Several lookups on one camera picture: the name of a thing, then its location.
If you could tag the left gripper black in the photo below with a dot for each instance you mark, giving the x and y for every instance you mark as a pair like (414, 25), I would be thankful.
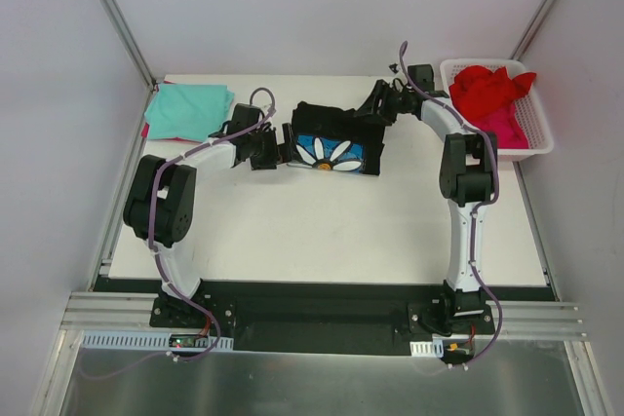
(284, 143)

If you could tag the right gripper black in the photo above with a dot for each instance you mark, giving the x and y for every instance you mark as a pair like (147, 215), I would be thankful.
(378, 100)

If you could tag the black t-shirt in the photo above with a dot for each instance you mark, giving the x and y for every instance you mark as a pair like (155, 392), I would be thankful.
(330, 138)

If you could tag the teal t-shirt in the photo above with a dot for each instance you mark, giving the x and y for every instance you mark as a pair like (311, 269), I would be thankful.
(212, 104)

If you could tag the pink t-shirt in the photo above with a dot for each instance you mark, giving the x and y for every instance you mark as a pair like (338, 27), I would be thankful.
(170, 113)

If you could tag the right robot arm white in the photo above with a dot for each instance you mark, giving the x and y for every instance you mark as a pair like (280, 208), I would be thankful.
(468, 180)

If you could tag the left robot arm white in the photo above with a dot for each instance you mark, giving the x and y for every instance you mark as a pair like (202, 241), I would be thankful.
(161, 201)

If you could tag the red t-shirt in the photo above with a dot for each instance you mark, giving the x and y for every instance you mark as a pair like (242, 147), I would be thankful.
(477, 92)

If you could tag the magenta t-shirt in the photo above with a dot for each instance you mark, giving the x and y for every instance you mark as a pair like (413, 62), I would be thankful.
(504, 125)

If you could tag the white plastic basket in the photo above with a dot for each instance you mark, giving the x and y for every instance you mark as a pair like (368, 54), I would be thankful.
(529, 110)

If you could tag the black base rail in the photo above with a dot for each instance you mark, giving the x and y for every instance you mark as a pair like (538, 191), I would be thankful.
(333, 319)

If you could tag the left aluminium frame post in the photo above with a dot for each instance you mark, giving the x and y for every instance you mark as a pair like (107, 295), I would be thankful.
(128, 40)

